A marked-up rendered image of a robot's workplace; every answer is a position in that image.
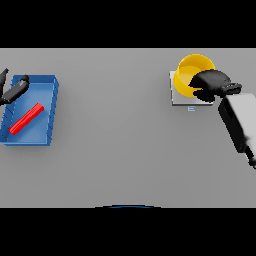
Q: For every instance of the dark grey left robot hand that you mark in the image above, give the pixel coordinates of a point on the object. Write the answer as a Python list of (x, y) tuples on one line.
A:
[(15, 90)]

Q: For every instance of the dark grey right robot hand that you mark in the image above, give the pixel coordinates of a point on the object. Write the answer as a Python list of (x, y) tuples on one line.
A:
[(210, 81)]

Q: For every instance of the yellow bowl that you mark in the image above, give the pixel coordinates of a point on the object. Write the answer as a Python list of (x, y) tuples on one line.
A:
[(189, 74)]

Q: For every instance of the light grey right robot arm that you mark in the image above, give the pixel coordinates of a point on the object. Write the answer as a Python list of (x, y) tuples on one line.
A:
[(240, 121)]

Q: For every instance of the red beaker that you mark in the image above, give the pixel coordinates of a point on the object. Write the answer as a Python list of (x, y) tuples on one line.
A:
[(26, 118)]

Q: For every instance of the pale square measuring scale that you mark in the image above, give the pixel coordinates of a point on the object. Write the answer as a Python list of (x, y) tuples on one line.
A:
[(185, 99)]

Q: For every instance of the blue plastic tray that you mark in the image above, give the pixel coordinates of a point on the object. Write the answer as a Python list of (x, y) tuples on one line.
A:
[(31, 111)]

